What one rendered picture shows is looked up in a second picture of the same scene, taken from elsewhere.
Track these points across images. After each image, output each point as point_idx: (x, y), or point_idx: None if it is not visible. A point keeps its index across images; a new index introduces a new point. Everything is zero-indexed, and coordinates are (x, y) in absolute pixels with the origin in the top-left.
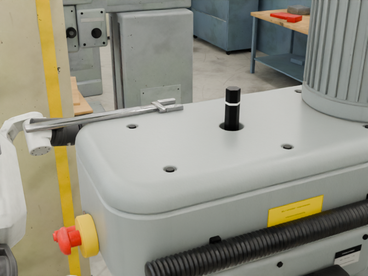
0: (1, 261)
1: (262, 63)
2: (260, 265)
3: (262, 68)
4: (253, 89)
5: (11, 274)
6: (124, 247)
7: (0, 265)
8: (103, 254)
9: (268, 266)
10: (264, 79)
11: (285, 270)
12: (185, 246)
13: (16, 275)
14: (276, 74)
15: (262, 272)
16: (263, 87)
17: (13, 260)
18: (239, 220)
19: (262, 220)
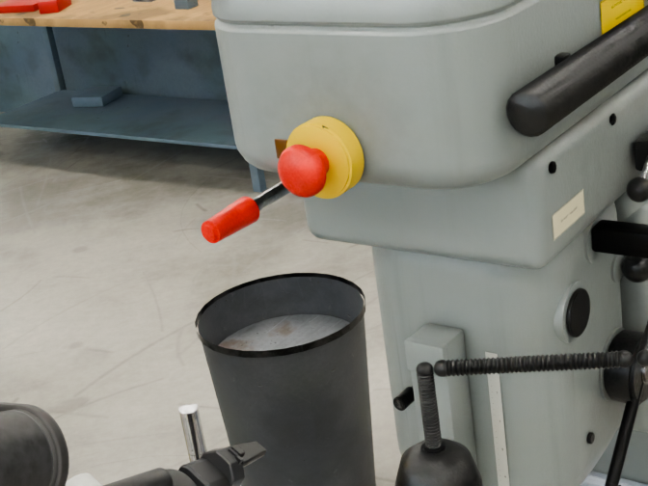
0: (15, 413)
1: (2, 133)
2: (594, 122)
3: (10, 143)
4: (14, 190)
5: (52, 428)
6: (458, 95)
7: (21, 419)
8: (388, 158)
9: (602, 123)
10: (28, 162)
11: (617, 131)
12: (535, 72)
13: (60, 428)
14: (49, 146)
15: (598, 137)
16: (35, 180)
17: (34, 406)
18: (577, 23)
19: (596, 24)
